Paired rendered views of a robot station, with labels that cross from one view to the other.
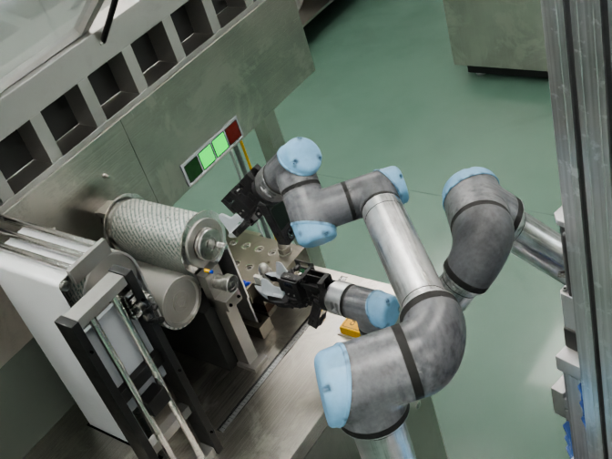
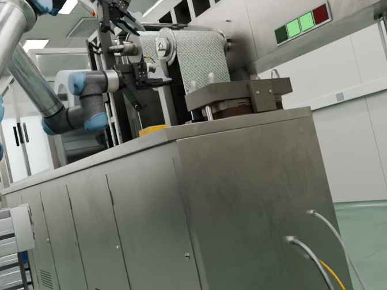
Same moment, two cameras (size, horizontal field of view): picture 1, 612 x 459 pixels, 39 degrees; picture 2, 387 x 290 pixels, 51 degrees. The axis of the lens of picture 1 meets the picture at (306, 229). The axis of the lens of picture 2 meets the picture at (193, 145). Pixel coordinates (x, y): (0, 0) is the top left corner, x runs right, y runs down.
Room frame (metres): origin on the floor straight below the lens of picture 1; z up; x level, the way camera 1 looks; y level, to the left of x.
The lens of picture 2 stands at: (1.83, -1.31, 0.79)
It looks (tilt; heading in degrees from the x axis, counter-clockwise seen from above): 2 degrees up; 98
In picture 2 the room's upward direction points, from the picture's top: 13 degrees counter-clockwise
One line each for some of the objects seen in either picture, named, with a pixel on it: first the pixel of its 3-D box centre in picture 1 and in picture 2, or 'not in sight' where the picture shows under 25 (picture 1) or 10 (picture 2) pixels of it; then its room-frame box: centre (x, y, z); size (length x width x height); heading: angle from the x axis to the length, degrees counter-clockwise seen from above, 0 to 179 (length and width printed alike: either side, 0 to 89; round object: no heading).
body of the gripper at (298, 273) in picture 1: (310, 288); (130, 77); (1.47, 0.03, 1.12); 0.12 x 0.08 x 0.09; 44
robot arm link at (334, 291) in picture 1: (340, 299); (109, 81); (1.41, -0.02, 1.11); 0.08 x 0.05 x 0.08; 134
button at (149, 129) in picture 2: (359, 323); (153, 130); (1.53, -0.05, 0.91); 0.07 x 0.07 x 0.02; 44
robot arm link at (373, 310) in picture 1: (371, 307); (87, 83); (1.36, -0.08, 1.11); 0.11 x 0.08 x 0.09; 44
